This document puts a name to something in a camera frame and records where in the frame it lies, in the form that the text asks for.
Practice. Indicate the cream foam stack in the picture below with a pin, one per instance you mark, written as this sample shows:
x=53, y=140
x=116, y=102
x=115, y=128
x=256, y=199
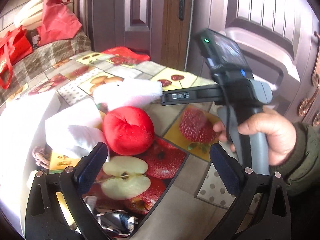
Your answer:
x=30, y=15

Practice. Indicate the person's right hand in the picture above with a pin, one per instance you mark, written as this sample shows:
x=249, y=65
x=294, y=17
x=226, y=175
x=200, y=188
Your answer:
x=280, y=133

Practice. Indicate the plaid blanket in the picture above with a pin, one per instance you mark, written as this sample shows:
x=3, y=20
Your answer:
x=43, y=58

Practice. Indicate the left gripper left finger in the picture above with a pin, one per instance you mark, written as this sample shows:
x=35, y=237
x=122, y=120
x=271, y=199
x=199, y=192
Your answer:
x=44, y=218

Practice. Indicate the red plush apple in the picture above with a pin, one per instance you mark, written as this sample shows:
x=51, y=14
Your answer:
x=128, y=130

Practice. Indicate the pink plush pig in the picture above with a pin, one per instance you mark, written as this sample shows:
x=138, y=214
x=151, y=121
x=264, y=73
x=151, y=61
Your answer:
x=129, y=92

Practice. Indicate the brown wooden door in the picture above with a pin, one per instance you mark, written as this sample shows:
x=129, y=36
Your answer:
x=176, y=30

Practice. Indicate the yellow tissue pack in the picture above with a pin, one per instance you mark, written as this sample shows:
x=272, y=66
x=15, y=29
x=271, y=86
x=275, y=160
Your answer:
x=59, y=162

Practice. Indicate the silver foil wrapper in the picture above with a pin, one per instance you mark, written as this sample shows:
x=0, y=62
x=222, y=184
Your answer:
x=115, y=221

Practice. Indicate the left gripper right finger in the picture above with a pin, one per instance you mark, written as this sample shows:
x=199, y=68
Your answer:
x=272, y=218

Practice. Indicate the dark red plastic bag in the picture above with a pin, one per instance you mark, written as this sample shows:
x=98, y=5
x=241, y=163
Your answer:
x=58, y=22

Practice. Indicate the fruit pattern tablecloth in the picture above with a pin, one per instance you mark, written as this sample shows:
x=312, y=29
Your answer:
x=173, y=189

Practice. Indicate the white cardboard tray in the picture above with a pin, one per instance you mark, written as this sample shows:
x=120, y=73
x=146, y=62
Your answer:
x=22, y=129

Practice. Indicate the red bag under table edge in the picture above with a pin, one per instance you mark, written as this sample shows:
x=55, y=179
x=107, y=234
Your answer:
x=126, y=52

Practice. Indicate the white foam block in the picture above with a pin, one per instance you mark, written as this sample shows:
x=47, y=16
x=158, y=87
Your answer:
x=83, y=113

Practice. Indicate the person's right forearm sleeve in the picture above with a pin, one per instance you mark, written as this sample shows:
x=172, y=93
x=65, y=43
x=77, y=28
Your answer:
x=301, y=169

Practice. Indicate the red tote bag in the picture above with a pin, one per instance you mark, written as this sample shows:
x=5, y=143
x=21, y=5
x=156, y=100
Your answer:
x=14, y=47

